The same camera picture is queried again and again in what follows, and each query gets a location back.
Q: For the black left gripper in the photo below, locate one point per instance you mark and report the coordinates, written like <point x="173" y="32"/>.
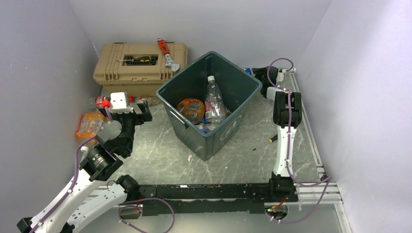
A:
<point x="146" y="115"/>

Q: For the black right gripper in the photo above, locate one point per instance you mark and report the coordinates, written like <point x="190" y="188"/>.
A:
<point x="258" y="73"/>

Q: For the large orange bottle front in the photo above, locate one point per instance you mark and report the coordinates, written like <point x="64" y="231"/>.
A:
<point x="192" y="109"/>

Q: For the tall clear bottle white cap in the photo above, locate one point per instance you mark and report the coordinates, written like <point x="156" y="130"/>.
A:
<point x="214" y="106"/>

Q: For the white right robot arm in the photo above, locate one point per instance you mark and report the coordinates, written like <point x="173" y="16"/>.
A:
<point x="287" y="116"/>

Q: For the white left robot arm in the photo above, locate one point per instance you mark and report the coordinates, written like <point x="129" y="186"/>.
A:
<point x="102" y="156"/>

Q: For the dark green plastic bin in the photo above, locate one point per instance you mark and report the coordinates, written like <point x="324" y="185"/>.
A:
<point x="237" y="87"/>

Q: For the small clear bottle red cap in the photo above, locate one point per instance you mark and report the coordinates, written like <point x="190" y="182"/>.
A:
<point x="152" y="101"/>

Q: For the tan plastic toolbox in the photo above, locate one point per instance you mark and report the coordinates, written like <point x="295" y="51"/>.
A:
<point x="139" y="79"/>

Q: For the clear bottle red label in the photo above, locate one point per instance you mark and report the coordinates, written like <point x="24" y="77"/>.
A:
<point x="95" y="103"/>

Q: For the black yellow screwdriver in toolbox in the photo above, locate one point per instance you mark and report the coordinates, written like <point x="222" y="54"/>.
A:
<point x="136" y="59"/>

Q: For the crushed orange bottle left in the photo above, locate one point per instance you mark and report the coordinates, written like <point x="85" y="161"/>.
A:
<point x="89" y="125"/>

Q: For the black yellow screwdriver on table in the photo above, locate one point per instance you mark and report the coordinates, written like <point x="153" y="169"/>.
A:
<point x="265" y="144"/>

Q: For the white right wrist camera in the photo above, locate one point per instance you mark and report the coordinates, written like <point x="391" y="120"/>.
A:
<point x="280" y="77"/>

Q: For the red handled adjustable wrench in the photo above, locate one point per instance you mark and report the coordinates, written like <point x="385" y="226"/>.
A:
<point x="169" y="63"/>

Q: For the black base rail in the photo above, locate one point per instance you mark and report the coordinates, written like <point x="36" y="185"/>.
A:
<point x="206" y="198"/>

